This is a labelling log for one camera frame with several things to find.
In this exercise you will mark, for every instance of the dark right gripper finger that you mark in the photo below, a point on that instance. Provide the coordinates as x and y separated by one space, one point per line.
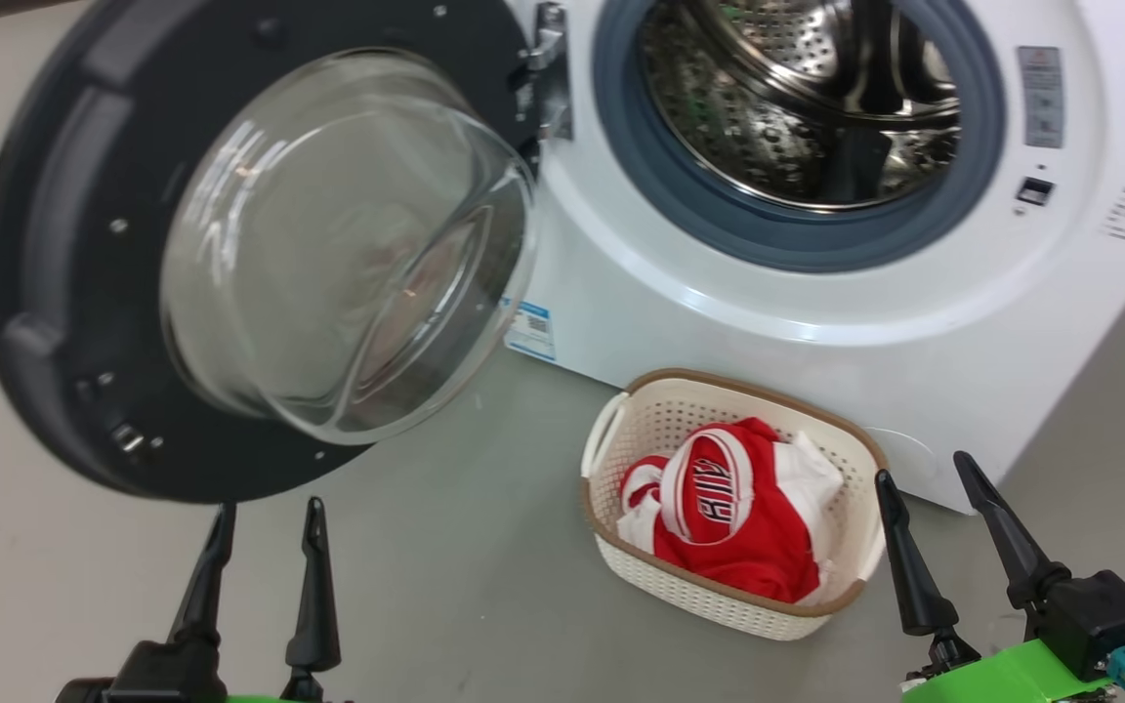
1012 547
914 586

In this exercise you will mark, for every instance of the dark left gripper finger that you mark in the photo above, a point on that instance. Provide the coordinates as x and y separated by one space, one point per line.
314 605
203 596

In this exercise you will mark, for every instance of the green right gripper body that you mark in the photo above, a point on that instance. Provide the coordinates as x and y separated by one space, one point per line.
1002 679

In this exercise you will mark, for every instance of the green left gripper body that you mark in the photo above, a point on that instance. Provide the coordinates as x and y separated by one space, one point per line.
250 700

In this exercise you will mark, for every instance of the red and white jersey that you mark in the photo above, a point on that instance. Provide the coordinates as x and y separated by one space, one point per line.
748 547

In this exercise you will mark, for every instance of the black round glass washer door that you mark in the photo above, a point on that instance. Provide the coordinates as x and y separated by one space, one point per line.
64 293

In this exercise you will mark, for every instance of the cream perforated laundry basket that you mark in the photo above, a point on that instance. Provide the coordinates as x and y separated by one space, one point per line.
641 576

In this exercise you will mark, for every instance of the white front-load washing machine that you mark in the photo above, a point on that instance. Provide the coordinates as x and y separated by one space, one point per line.
816 312

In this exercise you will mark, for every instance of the blue energy label sticker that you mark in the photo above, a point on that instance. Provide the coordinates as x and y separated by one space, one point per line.
529 332

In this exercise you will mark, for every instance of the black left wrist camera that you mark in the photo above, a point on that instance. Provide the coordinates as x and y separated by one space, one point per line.
162 674

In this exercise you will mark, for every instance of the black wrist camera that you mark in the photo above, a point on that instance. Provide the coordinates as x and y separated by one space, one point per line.
1109 615
162 674

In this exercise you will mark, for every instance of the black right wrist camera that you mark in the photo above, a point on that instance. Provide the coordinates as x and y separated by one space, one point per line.
1109 615

